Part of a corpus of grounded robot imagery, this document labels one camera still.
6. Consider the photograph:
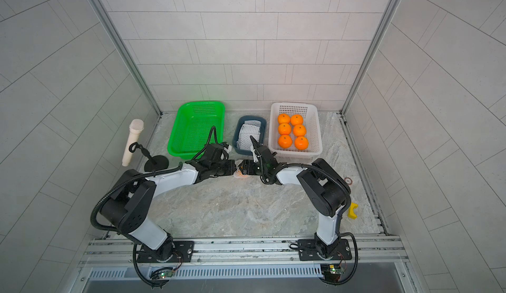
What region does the netted orange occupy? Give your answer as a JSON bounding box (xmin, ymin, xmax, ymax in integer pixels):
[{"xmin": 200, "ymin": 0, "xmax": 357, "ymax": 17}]
[
  {"xmin": 278, "ymin": 123, "xmax": 292, "ymax": 136},
  {"xmin": 293, "ymin": 124, "xmax": 307, "ymax": 137},
  {"xmin": 293, "ymin": 136, "xmax": 309, "ymax": 151},
  {"xmin": 278, "ymin": 134, "xmax": 293, "ymax": 149},
  {"xmin": 290, "ymin": 115, "xmax": 304, "ymax": 126},
  {"xmin": 233, "ymin": 159, "xmax": 250, "ymax": 179}
]

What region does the white foam net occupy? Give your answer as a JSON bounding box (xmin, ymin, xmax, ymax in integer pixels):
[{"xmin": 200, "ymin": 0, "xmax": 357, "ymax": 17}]
[
  {"xmin": 243, "ymin": 120, "xmax": 262, "ymax": 132},
  {"xmin": 237, "ymin": 129, "xmax": 260, "ymax": 151}
]

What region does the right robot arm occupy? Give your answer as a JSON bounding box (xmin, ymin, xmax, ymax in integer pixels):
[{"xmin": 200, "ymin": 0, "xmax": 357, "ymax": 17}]
[{"xmin": 250, "ymin": 136, "xmax": 359, "ymax": 286}]

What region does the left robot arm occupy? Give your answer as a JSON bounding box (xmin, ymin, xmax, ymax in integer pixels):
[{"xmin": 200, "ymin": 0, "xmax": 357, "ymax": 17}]
[{"xmin": 90, "ymin": 126, "xmax": 235, "ymax": 262}]

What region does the green plastic basket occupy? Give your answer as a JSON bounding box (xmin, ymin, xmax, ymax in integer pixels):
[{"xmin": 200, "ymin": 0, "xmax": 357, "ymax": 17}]
[{"xmin": 167, "ymin": 101, "xmax": 225, "ymax": 160}]

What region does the white plastic basket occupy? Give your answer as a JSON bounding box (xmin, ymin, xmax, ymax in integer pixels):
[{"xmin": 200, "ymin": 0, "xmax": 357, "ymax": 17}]
[{"xmin": 268, "ymin": 103, "xmax": 323, "ymax": 159}]

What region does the dark blue plastic tub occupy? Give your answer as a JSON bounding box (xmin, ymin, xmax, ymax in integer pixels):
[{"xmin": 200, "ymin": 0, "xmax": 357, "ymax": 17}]
[{"xmin": 233, "ymin": 115, "xmax": 267, "ymax": 156}]

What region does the yellow plastic block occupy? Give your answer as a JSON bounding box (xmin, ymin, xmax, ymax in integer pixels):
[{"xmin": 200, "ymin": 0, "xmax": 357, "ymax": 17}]
[{"xmin": 347, "ymin": 203, "xmax": 358, "ymax": 219}]

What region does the right green circuit board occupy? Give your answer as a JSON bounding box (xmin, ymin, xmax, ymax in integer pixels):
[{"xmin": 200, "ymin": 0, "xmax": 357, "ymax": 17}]
[{"xmin": 320, "ymin": 264, "xmax": 346, "ymax": 284}]

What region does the green circuit board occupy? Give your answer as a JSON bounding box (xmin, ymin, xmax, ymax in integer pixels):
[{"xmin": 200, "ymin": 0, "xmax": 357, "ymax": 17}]
[
  {"xmin": 320, "ymin": 264, "xmax": 346, "ymax": 284},
  {"xmin": 150, "ymin": 267, "xmax": 176, "ymax": 281}
]

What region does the left green circuit board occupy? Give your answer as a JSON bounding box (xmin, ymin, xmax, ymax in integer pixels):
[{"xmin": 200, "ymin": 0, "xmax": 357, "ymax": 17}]
[{"xmin": 150, "ymin": 267, "xmax": 176, "ymax": 281}]

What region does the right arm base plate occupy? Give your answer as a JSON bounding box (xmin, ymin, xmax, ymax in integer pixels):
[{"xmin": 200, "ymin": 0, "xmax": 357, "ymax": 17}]
[{"xmin": 289, "ymin": 238, "xmax": 353, "ymax": 261}]

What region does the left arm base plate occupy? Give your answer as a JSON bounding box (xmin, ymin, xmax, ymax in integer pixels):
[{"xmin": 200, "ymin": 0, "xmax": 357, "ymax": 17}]
[{"xmin": 137, "ymin": 241, "xmax": 195, "ymax": 263}]

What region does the aluminium rail frame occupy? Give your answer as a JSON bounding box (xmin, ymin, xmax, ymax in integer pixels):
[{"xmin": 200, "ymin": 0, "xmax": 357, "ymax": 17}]
[{"xmin": 63, "ymin": 235, "xmax": 416, "ymax": 292}]

